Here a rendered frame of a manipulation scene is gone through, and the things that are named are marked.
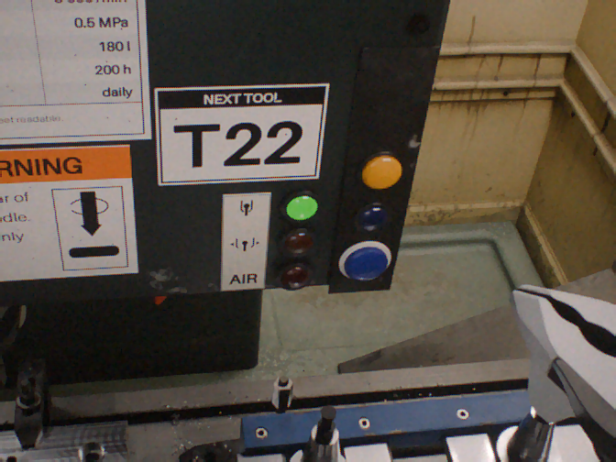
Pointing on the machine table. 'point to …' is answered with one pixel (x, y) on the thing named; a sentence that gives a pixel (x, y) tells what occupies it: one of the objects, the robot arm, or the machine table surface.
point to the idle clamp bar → (212, 452)
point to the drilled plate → (104, 431)
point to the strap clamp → (27, 431)
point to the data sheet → (73, 71)
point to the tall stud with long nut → (282, 393)
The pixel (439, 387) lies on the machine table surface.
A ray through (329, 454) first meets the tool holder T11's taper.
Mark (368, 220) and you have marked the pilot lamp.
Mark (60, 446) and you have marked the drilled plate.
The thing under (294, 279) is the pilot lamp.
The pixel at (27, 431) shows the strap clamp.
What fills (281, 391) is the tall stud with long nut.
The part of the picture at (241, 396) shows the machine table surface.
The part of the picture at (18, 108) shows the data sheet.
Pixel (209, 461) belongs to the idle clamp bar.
